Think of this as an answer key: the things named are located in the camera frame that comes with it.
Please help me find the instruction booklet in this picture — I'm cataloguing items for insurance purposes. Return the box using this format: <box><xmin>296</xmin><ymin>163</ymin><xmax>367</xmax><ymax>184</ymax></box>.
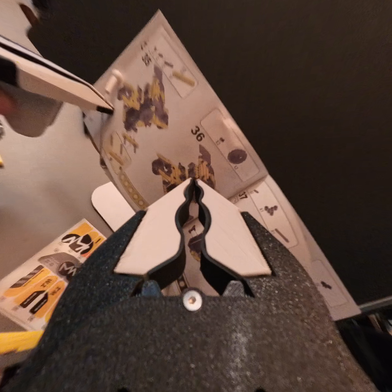
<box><xmin>82</xmin><ymin>9</ymin><xmax>362</xmax><ymax>322</ymax></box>

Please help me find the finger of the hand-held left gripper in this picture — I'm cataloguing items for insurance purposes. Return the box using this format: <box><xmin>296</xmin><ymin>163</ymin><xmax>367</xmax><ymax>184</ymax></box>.
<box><xmin>18</xmin><ymin>59</ymin><xmax>114</xmax><ymax>115</ymax></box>
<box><xmin>0</xmin><ymin>34</ymin><xmax>42</xmax><ymax>59</ymax></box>

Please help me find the yellow grey sticker sheet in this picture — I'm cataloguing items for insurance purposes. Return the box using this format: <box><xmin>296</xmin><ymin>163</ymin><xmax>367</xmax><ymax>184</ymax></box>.
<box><xmin>0</xmin><ymin>218</ymin><xmax>108</xmax><ymax>332</ymax></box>

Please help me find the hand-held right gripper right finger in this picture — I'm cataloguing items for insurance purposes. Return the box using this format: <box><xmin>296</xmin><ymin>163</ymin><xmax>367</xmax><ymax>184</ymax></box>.
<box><xmin>195</xmin><ymin>178</ymin><xmax>272</xmax><ymax>296</ymax></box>

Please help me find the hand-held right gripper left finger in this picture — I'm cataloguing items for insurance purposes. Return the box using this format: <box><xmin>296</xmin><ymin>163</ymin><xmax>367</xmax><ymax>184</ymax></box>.
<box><xmin>114</xmin><ymin>178</ymin><xmax>195</xmax><ymax>290</ymax></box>

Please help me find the yellow grey brick toy vehicle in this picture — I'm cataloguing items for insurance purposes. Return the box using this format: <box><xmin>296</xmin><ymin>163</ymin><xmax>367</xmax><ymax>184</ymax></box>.
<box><xmin>0</xmin><ymin>329</ymin><xmax>44</xmax><ymax>356</ymax></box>

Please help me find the white metal book stand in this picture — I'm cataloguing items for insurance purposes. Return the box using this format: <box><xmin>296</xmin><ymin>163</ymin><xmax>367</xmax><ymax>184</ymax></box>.
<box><xmin>91</xmin><ymin>69</ymin><xmax>137</xmax><ymax>233</ymax></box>

